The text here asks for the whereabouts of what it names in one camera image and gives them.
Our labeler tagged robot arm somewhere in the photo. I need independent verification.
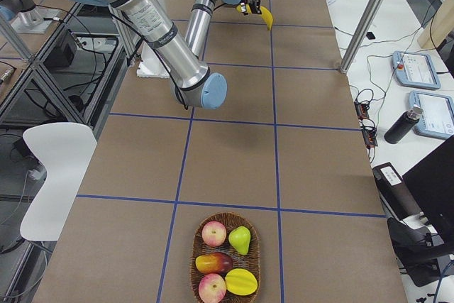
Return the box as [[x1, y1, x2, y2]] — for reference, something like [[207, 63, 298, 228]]
[[72, 0, 273, 109]]

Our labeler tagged brown wicker basket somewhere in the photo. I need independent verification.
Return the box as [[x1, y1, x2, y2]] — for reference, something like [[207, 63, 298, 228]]
[[190, 212, 261, 302]]

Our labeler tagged blue teach pendant tablet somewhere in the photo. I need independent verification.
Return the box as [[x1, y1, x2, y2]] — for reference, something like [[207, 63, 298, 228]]
[[392, 51, 441, 90]]

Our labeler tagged black water bottle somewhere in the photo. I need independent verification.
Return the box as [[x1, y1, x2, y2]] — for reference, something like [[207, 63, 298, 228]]
[[384, 105, 423, 144]]

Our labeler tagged pink red apple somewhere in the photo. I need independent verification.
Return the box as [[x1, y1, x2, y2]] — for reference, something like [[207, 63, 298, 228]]
[[201, 221, 227, 247]]

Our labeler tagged green pear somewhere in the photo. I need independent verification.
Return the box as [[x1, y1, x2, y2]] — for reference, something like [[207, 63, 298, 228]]
[[228, 226, 251, 255]]

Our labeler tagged white chair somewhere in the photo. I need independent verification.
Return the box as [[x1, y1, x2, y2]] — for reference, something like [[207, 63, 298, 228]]
[[20, 122, 96, 241]]

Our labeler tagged black monitor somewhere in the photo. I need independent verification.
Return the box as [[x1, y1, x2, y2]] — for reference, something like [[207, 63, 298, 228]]
[[404, 137, 453, 241]]

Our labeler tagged orange red mango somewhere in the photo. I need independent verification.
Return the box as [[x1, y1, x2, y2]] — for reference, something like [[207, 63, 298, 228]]
[[195, 252, 233, 274]]

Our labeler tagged yellow star fruit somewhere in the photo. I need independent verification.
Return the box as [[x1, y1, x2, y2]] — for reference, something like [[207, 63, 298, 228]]
[[224, 268, 258, 296]]

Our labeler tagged aluminium frame post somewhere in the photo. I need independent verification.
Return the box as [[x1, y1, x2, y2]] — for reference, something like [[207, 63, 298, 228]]
[[339, 0, 384, 74]]

